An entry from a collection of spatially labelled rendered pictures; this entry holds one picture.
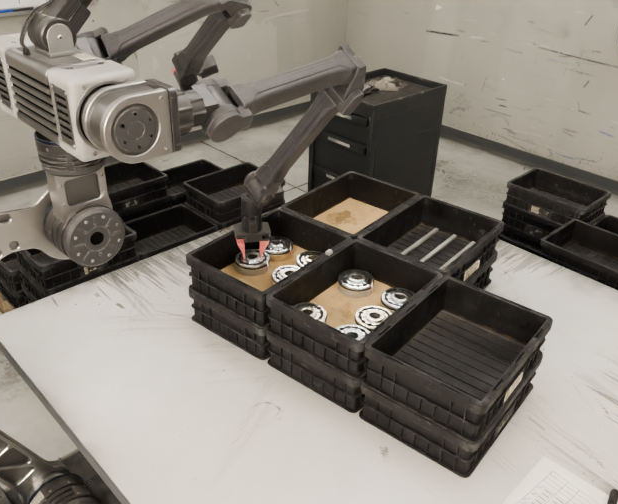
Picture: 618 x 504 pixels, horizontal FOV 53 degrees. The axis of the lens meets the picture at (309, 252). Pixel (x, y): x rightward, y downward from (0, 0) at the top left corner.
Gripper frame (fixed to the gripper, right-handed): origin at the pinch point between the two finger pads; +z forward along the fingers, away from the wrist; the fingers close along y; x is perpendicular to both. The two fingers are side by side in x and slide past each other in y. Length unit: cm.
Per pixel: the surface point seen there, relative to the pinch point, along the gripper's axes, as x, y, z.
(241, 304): 22.5, 5.6, 0.9
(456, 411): 71, -35, -2
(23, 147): -253, 120, 64
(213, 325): 13.9, 13.1, 13.8
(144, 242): -98, 39, 51
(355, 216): -27.3, -39.2, 4.8
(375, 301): 23.1, -31.5, 3.7
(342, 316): 28.5, -20.7, 3.5
